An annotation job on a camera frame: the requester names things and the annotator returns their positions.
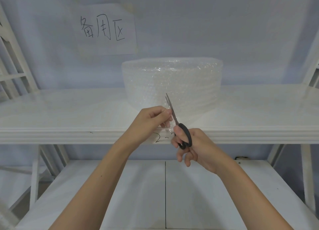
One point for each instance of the person's right hand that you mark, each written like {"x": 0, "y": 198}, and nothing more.
{"x": 201, "y": 147}

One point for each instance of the person's left hand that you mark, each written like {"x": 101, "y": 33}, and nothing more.
{"x": 144, "y": 124}

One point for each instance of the person's left thumb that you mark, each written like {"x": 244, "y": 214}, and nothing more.
{"x": 162, "y": 112}

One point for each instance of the person's right thumb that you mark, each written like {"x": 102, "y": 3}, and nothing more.
{"x": 178, "y": 131}

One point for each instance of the person's right middle finger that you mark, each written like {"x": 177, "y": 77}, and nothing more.
{"x": 181, "y": 154}

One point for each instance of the clear bubble wrap roll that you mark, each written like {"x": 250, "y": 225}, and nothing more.
{"x": 189, "y": 85}

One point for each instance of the person's left forearm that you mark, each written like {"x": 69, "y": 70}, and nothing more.
{"x": 99, "y": 182}

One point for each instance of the person's right forearm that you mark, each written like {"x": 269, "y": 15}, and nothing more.
{"x": 249, "y": 197}

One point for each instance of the white wooden shelving unit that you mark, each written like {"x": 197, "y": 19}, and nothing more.
{"x": 74, "y": 117}

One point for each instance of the white paper sign with handwriting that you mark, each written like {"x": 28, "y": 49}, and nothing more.
{"x": 107, "y": 30}

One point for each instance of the white wooden rack frame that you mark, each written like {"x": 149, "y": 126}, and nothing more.
{"x": 15, "y": 63}

